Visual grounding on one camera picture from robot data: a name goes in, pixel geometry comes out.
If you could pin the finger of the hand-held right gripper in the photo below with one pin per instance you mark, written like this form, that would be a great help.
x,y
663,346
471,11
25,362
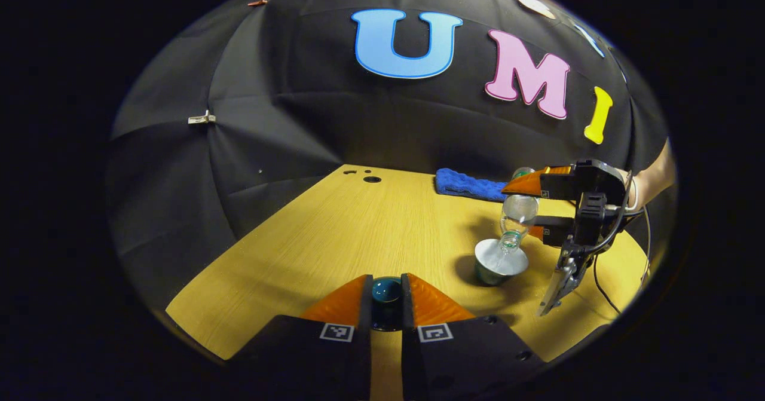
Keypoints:
x,y
529,184
559,230

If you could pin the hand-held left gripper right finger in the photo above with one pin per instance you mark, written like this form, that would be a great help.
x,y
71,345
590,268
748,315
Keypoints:
x,y
409,359

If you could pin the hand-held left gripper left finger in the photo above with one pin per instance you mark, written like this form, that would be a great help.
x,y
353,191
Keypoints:
x,y
364,359

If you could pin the clear plastic water bottle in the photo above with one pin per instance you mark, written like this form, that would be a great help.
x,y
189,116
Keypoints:
x,y
519,210

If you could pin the dark teal teacup lid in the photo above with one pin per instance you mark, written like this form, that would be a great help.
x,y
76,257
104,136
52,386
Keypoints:
x,y
387,289

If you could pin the teal teacup white inside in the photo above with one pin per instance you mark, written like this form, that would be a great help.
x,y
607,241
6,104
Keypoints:
x,y
487,256

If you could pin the blue folded towel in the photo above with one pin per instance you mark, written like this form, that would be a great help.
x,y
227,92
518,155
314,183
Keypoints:
x,y
466,184

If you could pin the black backdrop cloth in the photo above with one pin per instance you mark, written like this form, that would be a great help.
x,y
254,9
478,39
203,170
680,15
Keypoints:
x,y
239,150

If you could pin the silver metal clip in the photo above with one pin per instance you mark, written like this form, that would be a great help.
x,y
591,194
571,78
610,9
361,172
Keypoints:
x,y
202,118

